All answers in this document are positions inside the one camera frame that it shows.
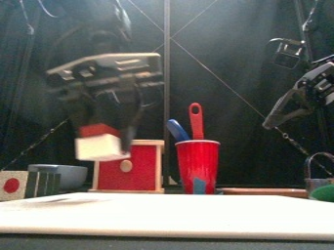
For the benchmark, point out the white cutting board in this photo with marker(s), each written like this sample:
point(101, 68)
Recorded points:
point(164, 215)

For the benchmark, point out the salmon sushi toy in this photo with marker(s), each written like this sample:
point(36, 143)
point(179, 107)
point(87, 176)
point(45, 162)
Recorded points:
point(100, 142)

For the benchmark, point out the red wooden drawer box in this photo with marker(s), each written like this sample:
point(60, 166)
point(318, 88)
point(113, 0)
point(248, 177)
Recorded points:
point(129, 167)

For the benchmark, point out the metal frame pole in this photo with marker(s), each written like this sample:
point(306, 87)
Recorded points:
point(166, 88)

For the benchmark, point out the green toy vegetable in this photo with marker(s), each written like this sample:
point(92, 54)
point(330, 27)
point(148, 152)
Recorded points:
point(323, 193)

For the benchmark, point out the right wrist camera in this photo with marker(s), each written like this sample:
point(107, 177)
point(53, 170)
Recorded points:
point(287, 53)

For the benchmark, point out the grey bowl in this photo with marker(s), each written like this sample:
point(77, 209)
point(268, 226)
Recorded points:
point(65, 174)

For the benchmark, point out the wooden tray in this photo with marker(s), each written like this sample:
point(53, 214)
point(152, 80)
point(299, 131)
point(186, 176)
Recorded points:
point(264, 192)

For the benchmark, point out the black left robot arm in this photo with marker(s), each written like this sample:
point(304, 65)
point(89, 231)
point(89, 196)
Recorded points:
point(97, 26)

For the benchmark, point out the sushi roll toy red centre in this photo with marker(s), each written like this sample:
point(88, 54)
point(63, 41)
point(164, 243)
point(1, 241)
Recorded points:
point(25, 185)

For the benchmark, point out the red plastic cup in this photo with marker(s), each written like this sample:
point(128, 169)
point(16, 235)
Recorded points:
point(198, 167)

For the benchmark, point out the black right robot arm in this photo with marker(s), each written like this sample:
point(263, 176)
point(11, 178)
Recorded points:
point(319, 29)

